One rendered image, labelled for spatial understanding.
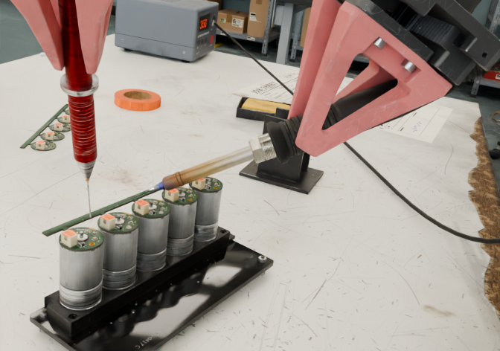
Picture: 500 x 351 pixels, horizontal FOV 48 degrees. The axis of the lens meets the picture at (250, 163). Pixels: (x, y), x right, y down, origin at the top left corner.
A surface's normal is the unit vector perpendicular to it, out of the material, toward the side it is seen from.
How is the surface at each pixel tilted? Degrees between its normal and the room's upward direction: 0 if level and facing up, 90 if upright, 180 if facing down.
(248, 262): 0
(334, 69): 109
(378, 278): 0
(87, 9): 131
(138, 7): 90
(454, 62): 91
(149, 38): 90
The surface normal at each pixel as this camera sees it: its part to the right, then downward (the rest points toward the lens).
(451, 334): 0.13, -0.91
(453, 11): 0.16, 0.42
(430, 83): -0.06, 0.66
